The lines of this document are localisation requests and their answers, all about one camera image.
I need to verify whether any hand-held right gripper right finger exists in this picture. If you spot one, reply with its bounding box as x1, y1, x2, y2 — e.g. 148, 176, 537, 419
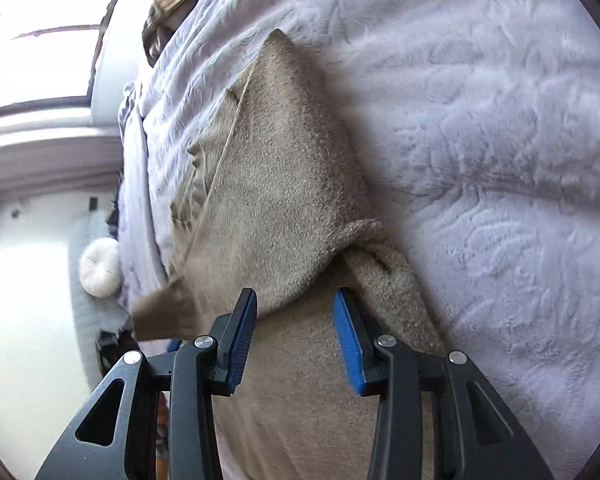
331, 287, 556, 480

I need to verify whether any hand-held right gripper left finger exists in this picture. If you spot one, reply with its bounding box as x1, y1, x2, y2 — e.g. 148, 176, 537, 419
34, 287, 258, 480

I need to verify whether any brown knit sweater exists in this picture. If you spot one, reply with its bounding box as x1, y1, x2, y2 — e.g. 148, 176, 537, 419
130, 29, 451, 480

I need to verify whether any black bag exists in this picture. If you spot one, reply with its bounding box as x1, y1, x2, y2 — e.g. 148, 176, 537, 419
96, 327, 142, 376

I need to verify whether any white round cushion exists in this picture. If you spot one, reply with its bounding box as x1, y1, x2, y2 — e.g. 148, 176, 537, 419
78, 239, 122, 297

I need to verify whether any lavender embossed blanket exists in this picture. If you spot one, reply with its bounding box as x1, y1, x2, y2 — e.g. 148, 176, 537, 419
115, 0, 600, 480

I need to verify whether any white window sill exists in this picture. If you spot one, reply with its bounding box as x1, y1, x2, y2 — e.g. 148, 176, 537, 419
0, 107, 126, 196

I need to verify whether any window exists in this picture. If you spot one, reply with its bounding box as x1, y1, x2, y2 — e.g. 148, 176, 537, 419
0, 0, 136, 111

